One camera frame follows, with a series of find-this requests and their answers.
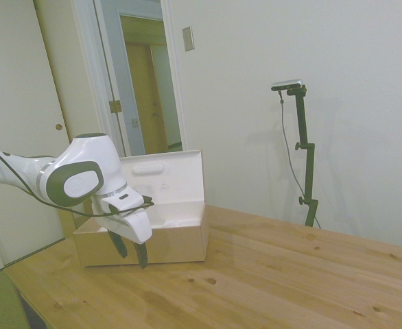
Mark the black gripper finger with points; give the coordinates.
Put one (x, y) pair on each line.
(141, 255)
(119, 245)

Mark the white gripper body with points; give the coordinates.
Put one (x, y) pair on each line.
(136, 226)

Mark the cardboard box with hinged lid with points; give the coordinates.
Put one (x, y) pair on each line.
(173, 236)

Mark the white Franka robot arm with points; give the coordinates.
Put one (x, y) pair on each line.
(81, 161)

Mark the brass door hinge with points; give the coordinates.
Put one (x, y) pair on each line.
(115, 106)

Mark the wooden hallway door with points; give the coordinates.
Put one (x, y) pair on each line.
(141, 103)

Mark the round recessed door pull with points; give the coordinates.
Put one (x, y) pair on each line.
(59, 127)

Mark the white open door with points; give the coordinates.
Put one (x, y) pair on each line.
(117, 68)

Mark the white sliding closet door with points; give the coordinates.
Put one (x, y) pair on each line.
(15, 85)

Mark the black jointed camera stand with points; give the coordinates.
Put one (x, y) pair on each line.
(307, 164)

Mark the beige wall switch plate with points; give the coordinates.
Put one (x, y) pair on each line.
(188, 38)

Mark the silver camera on stand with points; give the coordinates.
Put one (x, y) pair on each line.
(287, 84)

